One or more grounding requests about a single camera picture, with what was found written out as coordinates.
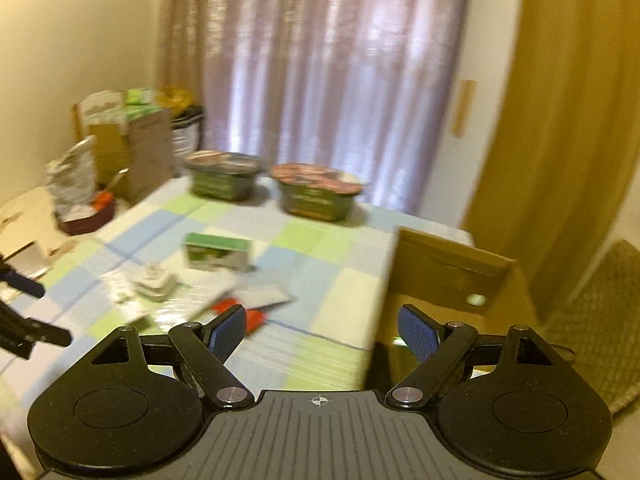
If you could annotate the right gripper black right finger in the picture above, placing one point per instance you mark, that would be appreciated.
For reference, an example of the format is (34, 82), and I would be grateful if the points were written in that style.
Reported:
(441, 351)

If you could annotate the white carved board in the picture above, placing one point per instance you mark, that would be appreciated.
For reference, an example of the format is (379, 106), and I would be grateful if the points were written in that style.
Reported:
(100, 105)

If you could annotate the wooden wall hook strip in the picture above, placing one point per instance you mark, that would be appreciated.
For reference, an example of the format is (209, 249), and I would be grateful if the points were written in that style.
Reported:
(467, 88)

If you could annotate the crumpled silver foil bag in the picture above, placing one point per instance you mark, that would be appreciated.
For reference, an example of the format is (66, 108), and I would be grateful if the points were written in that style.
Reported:
(71, 180)

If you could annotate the white power adapter plug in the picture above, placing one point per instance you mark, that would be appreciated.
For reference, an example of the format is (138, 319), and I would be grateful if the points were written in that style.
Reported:
(154, 282)

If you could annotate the yellow plastic bag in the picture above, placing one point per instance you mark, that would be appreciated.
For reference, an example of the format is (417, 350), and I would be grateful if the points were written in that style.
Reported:
(175, 99)

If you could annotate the brown cardboard carton stack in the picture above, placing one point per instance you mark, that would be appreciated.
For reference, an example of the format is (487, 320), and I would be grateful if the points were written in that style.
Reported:
(136, 158)

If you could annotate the dark round Honglu food bowl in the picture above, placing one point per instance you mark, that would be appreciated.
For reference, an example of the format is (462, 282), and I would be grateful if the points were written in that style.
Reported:
(316, 192)

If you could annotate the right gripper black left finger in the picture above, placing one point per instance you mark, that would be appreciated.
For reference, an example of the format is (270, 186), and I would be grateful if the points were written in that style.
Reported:
(202, 354)

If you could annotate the brown cardboard box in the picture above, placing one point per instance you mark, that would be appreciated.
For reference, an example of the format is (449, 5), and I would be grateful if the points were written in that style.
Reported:
(449, 282)

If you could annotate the checked blue green tablecloth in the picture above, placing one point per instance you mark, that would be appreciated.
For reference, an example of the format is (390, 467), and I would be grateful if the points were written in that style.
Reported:
(319, 340)

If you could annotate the quilted beige chair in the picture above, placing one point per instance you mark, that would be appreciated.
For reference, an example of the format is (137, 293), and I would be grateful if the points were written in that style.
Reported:
(598, 333)

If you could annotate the green tissue boxes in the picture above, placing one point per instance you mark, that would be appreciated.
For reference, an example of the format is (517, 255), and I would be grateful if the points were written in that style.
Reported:
(140, 97)

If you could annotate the dark red tray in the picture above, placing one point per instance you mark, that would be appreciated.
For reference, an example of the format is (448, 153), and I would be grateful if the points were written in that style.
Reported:
(84, 219)

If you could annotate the dark green rectangular food bowl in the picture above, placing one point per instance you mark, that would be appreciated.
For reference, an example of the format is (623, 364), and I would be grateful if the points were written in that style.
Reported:
(226, 176)

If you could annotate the wooden door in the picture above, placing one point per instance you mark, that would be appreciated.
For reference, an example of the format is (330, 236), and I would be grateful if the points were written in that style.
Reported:
(566, 144)

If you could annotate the white ointment box with duck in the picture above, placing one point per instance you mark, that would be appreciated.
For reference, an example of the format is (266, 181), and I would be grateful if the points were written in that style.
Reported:
(122, 295)

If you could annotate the lilac sheer curtain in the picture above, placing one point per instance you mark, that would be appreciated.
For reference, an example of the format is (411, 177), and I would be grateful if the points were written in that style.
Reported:
(356, 85)

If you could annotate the white remote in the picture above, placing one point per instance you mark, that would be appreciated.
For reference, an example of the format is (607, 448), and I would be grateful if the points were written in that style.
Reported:
(255, 297)

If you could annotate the green white medicine box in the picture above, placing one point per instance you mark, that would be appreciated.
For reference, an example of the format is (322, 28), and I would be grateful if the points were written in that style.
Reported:
(207, 252)

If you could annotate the white bucket with black bag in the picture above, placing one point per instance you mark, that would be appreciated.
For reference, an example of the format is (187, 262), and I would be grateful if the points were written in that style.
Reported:
(187, 132)

